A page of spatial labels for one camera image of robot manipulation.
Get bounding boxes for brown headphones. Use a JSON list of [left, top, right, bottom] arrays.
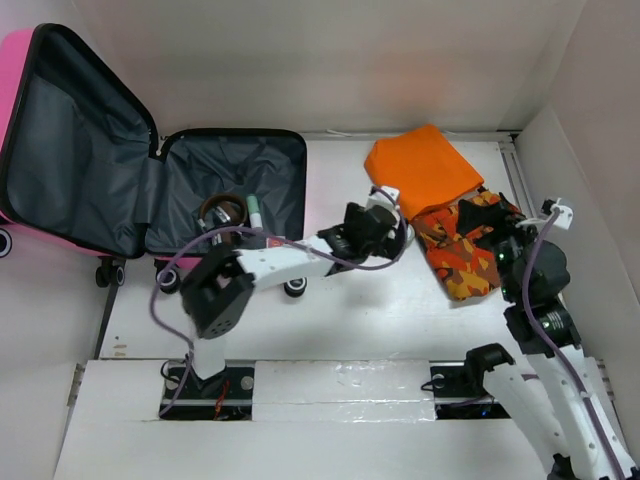
[[197, 193, 249, 233]]

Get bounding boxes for green white tube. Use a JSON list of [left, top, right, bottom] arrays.
[[246, 194, 264, 230]]

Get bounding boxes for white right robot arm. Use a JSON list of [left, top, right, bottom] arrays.
[[456, 199, 639, 479]]

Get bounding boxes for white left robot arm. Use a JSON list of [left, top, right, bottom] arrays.
[[180, 202, 408, 340]]

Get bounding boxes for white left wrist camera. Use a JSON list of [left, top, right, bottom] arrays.
[[366, 185, 400, 212]]

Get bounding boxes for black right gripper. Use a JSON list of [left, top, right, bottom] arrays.
[[455, 197, 549, 300]]

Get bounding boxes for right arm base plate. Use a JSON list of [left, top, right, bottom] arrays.
[[421, 362, 510, 420]]

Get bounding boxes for pink suitcase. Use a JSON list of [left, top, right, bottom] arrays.
[[1, 23, 307, 293]]

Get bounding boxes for aluminium rail right edge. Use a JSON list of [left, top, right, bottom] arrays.
[[499, 132, 606, 369]]

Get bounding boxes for white tape roll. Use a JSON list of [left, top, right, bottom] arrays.
[[405, 223, 416, 247]]

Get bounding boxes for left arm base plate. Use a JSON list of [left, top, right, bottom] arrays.
[[159, 362, 255, 422]]

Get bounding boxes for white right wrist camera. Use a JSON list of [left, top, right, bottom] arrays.
[[541, 197, 574, 230]]

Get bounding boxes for orange camouflage cloth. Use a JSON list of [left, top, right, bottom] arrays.
[[411, 188, 521, 301]]

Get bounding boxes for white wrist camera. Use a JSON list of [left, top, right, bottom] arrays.
[[366, 185, 400, 212], [541, 197, 574, 230]]

